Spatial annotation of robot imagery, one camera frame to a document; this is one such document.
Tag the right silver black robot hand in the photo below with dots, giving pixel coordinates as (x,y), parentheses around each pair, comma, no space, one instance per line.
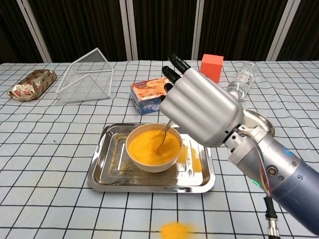
(204,109)

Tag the metal spoon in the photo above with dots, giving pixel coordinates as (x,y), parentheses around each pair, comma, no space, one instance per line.
(163,138)

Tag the beige bowl of yellow powder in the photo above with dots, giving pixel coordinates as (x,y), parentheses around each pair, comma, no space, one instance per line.
(144,152)

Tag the rectangular steel tray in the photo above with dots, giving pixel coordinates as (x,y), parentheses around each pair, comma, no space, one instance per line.
(112,174)

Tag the white grid-patterned tablecloth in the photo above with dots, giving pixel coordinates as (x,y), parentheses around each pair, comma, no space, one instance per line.
(49,149)

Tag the orange cube block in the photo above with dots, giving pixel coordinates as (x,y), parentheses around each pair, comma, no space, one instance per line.
(211,67)

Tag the clear plastic water bottle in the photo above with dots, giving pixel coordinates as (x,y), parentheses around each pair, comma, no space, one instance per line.
(245,74)

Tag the round steel plate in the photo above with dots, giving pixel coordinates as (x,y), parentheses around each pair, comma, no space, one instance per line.
(259,122)

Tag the orange blue biscuit box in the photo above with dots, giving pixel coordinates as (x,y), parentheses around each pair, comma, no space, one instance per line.
(147,99)

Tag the small yellow powder heap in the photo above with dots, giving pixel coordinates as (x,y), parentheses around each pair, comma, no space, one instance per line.
(174,231)

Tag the gold red snack packet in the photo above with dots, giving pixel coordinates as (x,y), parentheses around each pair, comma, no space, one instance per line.
(32,84)

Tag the black folding screen white frame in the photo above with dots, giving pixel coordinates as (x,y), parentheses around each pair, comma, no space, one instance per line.
(162,25)

